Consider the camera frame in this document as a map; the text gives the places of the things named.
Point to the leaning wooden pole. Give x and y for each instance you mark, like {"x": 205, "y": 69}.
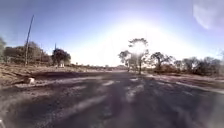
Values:
{"x": 28, "y": 43}

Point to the row of brownish trees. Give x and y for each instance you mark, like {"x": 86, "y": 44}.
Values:
{"x": 23, "y": 53}

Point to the grey asphalt road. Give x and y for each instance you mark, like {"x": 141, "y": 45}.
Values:
{"x": 113, "y": 106}

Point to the spreading dark tree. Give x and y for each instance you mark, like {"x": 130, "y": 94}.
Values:
{"x": 159, "y": 59}

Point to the row of low trees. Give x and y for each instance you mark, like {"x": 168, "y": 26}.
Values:
{"x": 200, "y": 66}

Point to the small sparse tree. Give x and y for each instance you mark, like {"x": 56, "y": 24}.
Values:
{"x": 125, "y": 56}

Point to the small white object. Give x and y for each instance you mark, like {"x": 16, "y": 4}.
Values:
{"x": 31, "y": 80}

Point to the dark bushy tree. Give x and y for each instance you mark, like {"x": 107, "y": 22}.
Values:
{"x": 61, "y": 56}

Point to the tall thin-crowned tree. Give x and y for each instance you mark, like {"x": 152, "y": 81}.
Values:
{"x": 139, "y": 63}

